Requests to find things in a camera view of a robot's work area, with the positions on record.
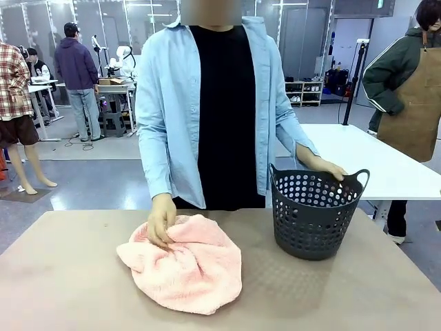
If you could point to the person in light blue shirt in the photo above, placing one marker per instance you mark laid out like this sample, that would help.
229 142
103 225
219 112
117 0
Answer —
224 120

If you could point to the pink fluffy towel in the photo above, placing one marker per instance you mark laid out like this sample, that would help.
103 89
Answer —
193 272

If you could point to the person's left forearm blue sleeve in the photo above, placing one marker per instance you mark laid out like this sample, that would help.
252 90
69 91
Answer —
296 138

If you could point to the grey workbench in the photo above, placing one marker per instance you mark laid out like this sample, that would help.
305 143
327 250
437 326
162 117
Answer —
117 91

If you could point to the white standing desk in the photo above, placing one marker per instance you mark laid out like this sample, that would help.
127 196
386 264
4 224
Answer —
41 89

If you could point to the grey plastic stool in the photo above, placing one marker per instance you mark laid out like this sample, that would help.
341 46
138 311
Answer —
113 124

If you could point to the black tripod with camera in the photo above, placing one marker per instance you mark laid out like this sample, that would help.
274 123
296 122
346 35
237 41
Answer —
353 86

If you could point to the person's right forearm blue sleeve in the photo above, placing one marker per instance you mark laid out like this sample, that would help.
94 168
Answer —
155 165

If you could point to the dark grey perforated basket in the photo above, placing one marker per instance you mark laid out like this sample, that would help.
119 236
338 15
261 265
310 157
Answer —
310 238

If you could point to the person in purple hoodie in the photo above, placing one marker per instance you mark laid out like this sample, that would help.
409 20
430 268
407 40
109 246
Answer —
76 65

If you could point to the mannequin in plaid shirt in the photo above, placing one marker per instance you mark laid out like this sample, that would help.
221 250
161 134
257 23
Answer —
12 86

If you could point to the grey mannequin base plate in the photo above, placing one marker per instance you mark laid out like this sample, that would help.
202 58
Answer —
24 196

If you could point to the dark bags pile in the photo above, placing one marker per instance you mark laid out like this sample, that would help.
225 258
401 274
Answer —
337 81

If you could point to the open cardboard box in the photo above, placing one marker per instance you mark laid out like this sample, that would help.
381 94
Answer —
112 81

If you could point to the person's right hand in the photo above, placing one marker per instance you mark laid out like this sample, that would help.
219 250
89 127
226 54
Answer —
162 220

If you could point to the seated person in varsity jacket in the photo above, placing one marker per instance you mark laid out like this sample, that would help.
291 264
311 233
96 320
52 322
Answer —
41 70

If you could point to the person's left hand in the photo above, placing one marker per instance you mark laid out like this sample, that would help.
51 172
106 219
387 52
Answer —
327 167

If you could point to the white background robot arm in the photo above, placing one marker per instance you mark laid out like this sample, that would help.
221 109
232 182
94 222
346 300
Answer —
124 60

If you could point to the person in brown apron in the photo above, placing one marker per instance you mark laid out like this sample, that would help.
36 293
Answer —
410 103

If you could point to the white shoe rack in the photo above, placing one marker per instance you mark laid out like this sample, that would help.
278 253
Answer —
305 93

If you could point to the white table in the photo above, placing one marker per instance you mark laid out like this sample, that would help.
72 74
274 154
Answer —
386 165

